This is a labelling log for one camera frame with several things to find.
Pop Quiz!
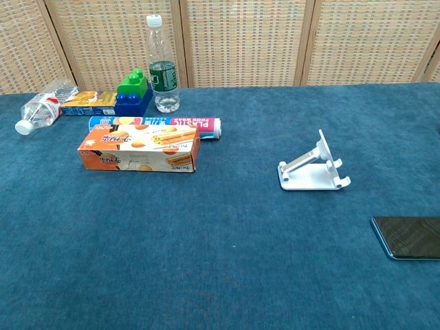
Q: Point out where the yellow and blue small box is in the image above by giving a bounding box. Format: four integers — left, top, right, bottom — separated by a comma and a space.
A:
60, 90, 119, 117

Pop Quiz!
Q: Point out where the dark smartphone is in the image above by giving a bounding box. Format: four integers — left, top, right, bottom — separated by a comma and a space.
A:
370, 216, 440, 261

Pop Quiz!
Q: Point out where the woven rattan folding screen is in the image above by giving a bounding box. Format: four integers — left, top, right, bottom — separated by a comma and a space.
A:
0, 0, 440, 96

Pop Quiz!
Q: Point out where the green toy building block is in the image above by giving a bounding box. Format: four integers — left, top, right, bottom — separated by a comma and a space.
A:
116, 68, 149, 96

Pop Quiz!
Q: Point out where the white folding phone stand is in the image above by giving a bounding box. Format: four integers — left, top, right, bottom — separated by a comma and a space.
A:
277, 129, 352, 192

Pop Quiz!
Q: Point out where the blue table cloth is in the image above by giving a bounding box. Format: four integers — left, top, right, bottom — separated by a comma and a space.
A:
0, 81, 440, 330

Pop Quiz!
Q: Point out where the plastic wrap roll box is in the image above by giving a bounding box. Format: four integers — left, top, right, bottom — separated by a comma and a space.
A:
88, 115, 223, 142

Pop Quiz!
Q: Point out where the blue toy building block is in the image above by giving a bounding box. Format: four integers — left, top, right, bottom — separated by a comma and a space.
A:
114, 82, 154, 118

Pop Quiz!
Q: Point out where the orange biscuit box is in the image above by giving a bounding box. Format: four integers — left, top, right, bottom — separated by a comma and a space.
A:
77, 124, 201, 173

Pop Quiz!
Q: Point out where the lying clear bottle red label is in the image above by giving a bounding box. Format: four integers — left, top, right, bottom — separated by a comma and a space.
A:
14, 78, 80, 136

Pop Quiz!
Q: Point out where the upright clear bottle green label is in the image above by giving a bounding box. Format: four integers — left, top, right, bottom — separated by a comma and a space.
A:
145, 14, 182, 114

